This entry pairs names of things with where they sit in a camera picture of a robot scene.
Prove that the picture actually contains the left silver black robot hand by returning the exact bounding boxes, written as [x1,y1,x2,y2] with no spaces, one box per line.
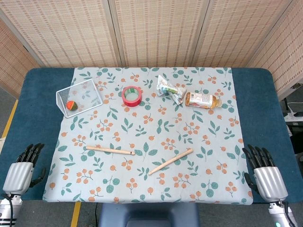
[2,143,47,195]

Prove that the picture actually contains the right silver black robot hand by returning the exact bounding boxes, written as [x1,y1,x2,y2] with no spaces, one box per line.
[242,144,289,203]

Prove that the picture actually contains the wooden stick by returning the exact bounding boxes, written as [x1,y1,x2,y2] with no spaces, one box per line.
[148,148,194,175]
[86,146,136,156]

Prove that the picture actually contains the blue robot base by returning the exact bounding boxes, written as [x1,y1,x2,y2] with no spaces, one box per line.
[98,202,200,227]

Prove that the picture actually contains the blue padded table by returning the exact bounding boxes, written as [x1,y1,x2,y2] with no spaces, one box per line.
[0,67,303,204]

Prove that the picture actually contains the plastic tea bottle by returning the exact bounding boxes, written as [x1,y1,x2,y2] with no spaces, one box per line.
[184,91,223,110]

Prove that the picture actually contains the floral patterned tablecloth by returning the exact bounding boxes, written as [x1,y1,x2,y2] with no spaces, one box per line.
[42,67,254,204]

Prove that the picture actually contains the crumpled snack wrapper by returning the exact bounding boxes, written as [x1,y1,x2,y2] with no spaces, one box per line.
[156,75,187,105]

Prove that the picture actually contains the red tape roll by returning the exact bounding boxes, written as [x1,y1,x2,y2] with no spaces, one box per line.
[121,86,143,107]

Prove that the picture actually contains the bamboo folding screen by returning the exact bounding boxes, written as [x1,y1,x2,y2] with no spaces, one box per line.
[0,0,303,100]

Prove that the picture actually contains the white wire mesh basket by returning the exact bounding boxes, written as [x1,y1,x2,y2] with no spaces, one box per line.
[56,79,104,119]

